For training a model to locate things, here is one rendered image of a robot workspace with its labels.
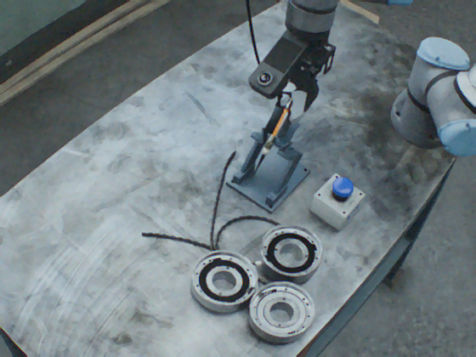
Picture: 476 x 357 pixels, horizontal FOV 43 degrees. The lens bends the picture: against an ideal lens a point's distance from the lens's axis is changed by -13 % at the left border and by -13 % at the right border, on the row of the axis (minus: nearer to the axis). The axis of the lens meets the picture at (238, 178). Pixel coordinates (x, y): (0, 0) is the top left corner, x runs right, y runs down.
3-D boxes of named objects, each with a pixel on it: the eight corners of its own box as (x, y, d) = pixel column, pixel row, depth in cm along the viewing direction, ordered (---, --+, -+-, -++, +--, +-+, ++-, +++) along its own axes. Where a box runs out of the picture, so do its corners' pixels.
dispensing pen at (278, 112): (240, 173, 116) (284, 86, 110) (251, 171, 119) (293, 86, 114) (251, 180, 115) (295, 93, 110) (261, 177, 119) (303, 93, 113)
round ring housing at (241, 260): (263, 308, 108) (266, 297, 105) (200, 321, 105) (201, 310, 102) (244, 257, 114) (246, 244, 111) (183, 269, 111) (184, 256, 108)
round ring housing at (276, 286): (319, 335, 105) (325, 325, 102) (260, 354, 102) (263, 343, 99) (296, 286, 111) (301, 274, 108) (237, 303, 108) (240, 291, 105)
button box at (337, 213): (339, 232, 119) (345, 216, 116) (308, 210, 122) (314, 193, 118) (363, 206, 124) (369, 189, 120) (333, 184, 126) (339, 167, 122)
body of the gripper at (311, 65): (331, 72, 110) (344, 19, 100) (305, 97, 105) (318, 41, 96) (294, 51, 112) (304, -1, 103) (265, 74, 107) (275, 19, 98)
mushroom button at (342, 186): (340, 214, 119) (347, 196, 115) (323, 201, 120) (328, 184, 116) (352, 201, 121) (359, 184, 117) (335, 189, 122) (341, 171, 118)
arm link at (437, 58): (444, 76, 137) (460, 32, 127) (464, 118, 129) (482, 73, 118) (400, 70, 135) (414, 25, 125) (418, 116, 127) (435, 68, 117)
